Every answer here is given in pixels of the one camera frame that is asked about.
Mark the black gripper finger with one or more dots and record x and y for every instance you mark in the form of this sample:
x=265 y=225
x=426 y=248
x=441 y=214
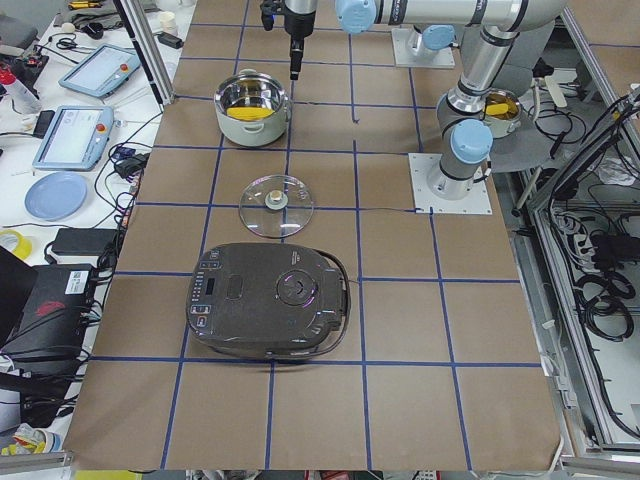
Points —
x=298 y=54
x=292 y=58

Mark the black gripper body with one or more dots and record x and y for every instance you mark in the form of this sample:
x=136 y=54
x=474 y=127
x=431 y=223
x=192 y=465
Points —
x=297 y=25

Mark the glass pot lid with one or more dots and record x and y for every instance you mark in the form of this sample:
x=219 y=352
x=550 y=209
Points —
x=276 y=206

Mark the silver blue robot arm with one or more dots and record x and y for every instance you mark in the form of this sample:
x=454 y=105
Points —
x=460 y=112

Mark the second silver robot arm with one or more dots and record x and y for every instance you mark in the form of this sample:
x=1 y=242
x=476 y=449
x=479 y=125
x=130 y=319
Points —
x=503 y=20

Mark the pale green cooking pot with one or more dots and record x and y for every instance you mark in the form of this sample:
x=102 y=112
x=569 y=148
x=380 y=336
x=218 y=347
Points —
x=252 y=88

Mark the upper teach pendant tablet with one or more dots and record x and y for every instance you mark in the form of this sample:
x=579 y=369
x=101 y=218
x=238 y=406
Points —
x=102 y=72

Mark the teach pendant tablet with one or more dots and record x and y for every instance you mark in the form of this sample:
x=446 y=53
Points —
x=102 y=72
x=75 y=139

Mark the steel bowl on side shelf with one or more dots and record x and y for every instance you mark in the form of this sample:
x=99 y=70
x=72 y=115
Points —
x=502 y=113

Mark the lower teach pendant tablet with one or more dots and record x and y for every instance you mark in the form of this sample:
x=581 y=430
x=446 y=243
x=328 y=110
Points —
x=75 y=139

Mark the black rice cooker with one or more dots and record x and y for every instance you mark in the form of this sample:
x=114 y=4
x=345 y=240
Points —
x=269 y=301

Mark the blue plate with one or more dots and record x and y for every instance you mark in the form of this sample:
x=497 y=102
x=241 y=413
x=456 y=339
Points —
x=56 y=196

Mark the black power adapter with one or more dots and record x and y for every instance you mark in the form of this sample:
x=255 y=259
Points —
x=79 y=242

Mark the yellow tape roll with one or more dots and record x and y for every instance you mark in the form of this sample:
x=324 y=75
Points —
x=15 y=243

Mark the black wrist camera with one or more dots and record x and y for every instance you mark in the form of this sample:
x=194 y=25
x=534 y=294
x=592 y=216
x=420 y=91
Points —
x=270 y=9

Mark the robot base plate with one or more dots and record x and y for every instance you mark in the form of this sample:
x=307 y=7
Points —
x=465 y=200

